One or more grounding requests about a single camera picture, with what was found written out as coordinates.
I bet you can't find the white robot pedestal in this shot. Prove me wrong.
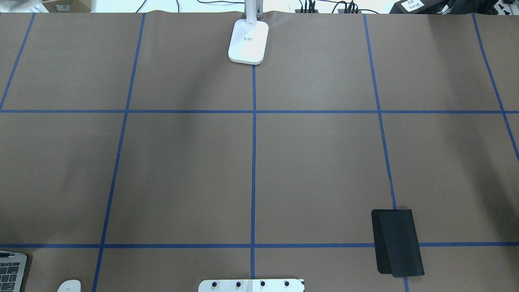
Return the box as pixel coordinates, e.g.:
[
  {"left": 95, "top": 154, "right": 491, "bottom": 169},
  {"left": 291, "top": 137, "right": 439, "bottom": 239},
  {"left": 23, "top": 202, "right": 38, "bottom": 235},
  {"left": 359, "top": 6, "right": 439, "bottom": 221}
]
[{"left": 198, "top": 279, "right": 305, "bottom": 292}]

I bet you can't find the white desk lamp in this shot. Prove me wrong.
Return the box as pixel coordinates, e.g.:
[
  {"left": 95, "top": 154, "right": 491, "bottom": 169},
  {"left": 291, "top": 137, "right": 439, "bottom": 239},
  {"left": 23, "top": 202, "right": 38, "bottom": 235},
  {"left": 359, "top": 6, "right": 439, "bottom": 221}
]
[{"left": 228, "top": 0, "right": 270, "bottom": 65}]

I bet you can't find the grey laptop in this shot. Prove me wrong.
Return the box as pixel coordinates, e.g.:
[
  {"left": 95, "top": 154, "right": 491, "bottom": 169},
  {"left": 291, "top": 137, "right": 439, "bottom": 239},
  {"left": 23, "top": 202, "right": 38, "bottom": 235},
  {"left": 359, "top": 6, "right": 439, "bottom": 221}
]
[{"left": 0, "top": 251, "right": 27, "bottom": 292}]

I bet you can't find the black mouse pad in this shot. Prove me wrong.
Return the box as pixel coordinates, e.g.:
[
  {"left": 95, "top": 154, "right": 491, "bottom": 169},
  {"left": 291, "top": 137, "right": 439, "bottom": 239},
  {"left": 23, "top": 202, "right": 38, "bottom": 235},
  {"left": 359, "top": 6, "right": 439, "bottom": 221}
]
[{"left": 371, "top": 209, "right": 425, "bottom": 277}]

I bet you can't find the white computer mouse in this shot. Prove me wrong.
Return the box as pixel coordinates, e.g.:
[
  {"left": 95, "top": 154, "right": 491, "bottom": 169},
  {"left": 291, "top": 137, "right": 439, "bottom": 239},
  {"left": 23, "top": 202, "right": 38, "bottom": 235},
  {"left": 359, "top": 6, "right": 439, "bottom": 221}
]
[{"left": 57, "top": 279, "right": 81, "bottom": 292}]

